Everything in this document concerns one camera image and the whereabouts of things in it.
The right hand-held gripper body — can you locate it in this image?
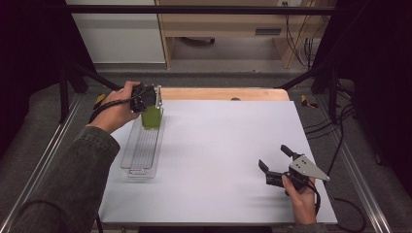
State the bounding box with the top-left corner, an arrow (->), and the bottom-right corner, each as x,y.
264,154 -> 331,197

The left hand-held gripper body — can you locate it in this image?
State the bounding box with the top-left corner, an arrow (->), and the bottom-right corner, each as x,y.
130,83 -> 163,115

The green phone case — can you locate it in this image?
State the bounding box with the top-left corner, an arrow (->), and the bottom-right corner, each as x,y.
140,104 -> 164,130

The clear plastic tray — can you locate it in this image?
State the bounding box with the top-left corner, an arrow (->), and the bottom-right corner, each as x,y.
120,106 -> 166,180

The person's right hand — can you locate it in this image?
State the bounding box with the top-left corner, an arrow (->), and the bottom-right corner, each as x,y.
280,174 -> 321,225

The person's left hand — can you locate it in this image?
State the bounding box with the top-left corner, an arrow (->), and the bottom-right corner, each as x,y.
86,80 -> 144,135

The yellow black tape marker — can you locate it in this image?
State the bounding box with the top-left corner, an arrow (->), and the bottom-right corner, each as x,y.
300,93 -> 319,110
92,93 -> 107,111

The white table mat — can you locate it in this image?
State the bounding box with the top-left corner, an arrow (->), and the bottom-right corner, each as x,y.
97,99 -> 339,225

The white cabinet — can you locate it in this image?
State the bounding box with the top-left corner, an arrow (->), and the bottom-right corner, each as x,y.
65,0 -> 166,64

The wooden table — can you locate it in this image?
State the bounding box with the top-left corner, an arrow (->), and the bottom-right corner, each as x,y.
159,86 -> 292,102

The light wooden desk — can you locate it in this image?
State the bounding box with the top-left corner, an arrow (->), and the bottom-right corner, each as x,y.
154,0 -> 326,70

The grey desk label plate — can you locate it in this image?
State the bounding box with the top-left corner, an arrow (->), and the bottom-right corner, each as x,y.
255,27 -> 283,36

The black curtain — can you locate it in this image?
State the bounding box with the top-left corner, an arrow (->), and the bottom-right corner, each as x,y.
0,0 -> 98,156
312,0 -> 412,188

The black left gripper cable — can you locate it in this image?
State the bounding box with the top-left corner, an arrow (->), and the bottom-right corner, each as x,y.
88,86 -> 157,124

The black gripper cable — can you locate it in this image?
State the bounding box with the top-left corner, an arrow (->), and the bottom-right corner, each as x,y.
305,179 -> 367,233
88,86 -> 157,124

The aluminium floor rail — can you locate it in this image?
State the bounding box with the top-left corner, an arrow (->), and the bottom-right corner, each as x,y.
314,95 -> 394,233
0,93 -> 84,233

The black diagonal frame strut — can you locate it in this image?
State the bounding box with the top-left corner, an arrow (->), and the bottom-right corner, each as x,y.
68,60 -> 124,91
274,63 -> 328,90

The black floor cable bundle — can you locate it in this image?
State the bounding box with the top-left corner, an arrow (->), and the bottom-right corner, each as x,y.
303,81 -> 358,141

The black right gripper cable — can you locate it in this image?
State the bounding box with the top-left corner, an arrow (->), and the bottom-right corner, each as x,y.
305,179 -> 367,233

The black vertical frame post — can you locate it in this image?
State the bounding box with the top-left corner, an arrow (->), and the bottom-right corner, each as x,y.
327,66 -> 339,125
59,63 -> 70,124

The black horizontal frame bar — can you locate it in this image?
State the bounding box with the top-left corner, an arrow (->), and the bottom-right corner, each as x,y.
64,4 -> 338,16

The black desk cable bundle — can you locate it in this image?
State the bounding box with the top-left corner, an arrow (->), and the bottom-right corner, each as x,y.
284,2 -> 323,70

